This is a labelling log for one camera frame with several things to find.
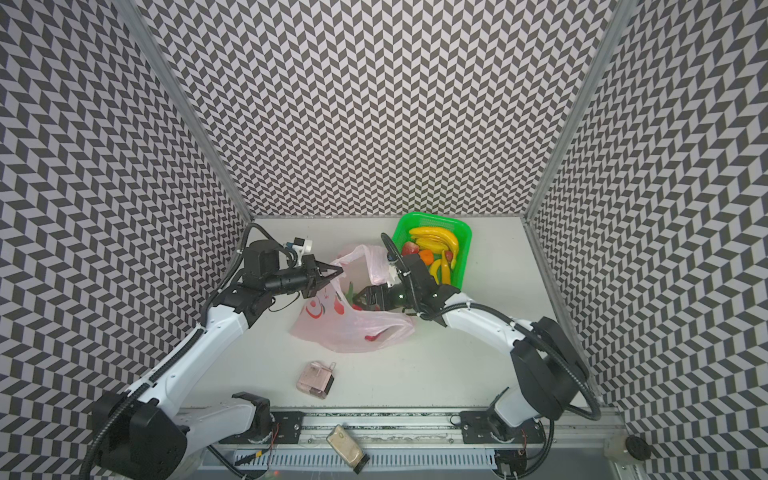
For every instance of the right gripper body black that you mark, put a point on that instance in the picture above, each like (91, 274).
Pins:
(381, 297)

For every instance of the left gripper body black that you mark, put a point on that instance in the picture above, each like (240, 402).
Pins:
(303, 278)

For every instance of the orange fake fruit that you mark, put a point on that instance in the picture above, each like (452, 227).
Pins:
(426, 256)

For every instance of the pink plastic bag fruit print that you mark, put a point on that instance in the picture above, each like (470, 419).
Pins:
(333, 321)

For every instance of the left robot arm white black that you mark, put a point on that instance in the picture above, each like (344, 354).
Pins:
(142, 432)

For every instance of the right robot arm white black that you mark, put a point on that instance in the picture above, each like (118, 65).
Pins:
(551, 377)

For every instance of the red fake strawberry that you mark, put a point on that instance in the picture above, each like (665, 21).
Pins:
(410, 248)

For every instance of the yellow fake banana bunch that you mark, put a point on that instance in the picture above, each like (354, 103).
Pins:
(445, 246)

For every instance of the green plastic basket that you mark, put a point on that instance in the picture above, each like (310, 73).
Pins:
(461, 229)

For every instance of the black knob on block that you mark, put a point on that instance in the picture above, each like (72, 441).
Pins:
(637, 448)

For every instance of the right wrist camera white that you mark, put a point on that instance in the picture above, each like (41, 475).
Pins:
(396, 263)

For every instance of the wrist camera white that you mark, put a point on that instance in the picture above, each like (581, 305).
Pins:
(301, 246)
(396, 263)

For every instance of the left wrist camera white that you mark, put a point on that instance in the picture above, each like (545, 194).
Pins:
(301, 246)

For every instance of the aluminium rail base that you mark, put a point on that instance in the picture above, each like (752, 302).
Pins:
(401, 440)

